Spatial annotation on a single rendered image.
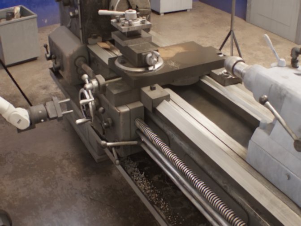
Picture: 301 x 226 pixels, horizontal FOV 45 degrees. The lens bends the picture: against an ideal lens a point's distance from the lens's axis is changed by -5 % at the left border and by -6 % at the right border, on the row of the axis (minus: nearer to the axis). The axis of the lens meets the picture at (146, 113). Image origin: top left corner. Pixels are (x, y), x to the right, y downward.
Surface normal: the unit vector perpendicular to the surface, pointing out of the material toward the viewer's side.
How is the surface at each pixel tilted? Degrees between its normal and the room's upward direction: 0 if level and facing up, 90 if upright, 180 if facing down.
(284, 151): 61
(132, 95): 90
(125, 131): 90
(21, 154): 0
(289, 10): 90
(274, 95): 86
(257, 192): 36
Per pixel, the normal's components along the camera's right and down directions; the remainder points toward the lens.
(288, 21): -0.88, 0.25
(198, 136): -0.53, -0.55
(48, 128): -0.01, -0.86
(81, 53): 0.47, 0.45
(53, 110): 0.34, -0.23
